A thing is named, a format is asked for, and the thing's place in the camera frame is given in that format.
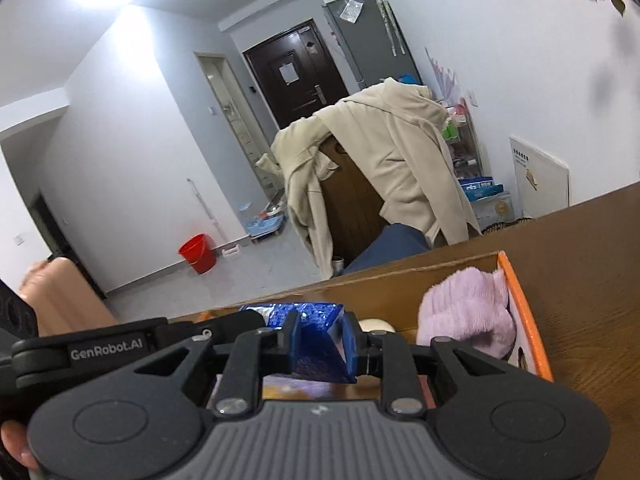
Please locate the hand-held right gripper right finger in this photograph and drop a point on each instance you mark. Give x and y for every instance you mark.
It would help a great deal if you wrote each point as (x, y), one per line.
(350, 345)

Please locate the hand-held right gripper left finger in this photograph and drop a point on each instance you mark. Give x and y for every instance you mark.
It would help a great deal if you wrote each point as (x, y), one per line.
(292, 345)

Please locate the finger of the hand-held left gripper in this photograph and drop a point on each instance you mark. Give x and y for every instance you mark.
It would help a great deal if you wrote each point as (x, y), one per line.
(225, 325)

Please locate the shiny blue packet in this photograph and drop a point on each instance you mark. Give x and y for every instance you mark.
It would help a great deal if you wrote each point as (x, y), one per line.
(320, 355)

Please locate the white round ball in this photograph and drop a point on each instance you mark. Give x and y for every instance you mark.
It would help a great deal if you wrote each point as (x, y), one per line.
(377, 325)

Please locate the orange-rimmed cardboard box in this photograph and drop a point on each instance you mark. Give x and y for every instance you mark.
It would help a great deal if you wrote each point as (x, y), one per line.
(400, 290)

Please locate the purple fluffy towel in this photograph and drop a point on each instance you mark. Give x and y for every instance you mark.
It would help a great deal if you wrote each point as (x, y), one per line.
(465, 310)

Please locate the person's left hand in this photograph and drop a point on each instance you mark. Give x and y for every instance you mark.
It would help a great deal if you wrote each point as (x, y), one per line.
(15, 442)

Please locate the pink suitcase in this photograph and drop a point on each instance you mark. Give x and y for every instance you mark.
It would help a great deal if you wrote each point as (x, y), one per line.
(65, 300)

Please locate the red bucket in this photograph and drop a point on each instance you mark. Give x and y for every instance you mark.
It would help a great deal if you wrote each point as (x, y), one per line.
(197, 255)

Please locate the dark blue cloth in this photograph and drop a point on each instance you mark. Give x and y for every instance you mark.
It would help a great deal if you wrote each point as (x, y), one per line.
(395, 245)

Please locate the blue pet feeder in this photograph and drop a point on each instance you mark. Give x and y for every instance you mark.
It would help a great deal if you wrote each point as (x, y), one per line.
(265, 222)

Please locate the brown wooden chair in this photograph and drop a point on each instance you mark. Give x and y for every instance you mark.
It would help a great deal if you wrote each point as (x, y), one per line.
(350, 200)

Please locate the beige coat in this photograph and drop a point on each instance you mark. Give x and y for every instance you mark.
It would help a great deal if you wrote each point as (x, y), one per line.
(400, 160)

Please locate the light interior door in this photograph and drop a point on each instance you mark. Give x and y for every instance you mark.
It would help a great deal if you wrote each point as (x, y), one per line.
(235, 120)

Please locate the blue package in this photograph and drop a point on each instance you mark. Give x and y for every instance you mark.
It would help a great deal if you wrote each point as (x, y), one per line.
(480, 186)

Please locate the metal storage rack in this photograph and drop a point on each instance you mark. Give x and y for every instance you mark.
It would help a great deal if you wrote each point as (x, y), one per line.
(470, 150)

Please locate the white leaning board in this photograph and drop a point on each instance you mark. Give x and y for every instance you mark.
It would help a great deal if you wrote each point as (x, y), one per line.
(542, 180)

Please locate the dark entrance door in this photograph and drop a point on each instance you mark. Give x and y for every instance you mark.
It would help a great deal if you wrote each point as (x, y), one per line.
(295, 75)

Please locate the grey refrigerator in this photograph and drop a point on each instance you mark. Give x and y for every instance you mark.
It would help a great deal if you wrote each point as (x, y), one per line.
(370, 45)

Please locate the white folded umbrella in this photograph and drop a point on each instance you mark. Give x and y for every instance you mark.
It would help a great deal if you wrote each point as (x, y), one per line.
(387, 20)

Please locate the clear plastic bag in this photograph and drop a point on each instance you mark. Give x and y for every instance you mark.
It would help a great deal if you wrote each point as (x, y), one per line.
(351, 9)

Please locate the pink wall decoration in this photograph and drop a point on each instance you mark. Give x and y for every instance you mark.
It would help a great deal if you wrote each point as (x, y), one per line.
(442, 77)

